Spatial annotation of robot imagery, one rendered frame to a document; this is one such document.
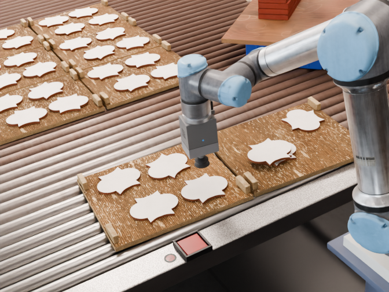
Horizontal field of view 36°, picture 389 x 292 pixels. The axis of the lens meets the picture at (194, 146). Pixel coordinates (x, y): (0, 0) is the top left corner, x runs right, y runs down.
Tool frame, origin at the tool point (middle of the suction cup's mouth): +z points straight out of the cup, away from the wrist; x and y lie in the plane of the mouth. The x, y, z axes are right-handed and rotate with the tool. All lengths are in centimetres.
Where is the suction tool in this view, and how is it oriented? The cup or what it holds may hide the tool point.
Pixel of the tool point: (201, 163)
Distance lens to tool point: 166.4
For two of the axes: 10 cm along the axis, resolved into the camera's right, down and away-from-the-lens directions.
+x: 3.4, 4.9, -8.0
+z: 0.9, 8.3, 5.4
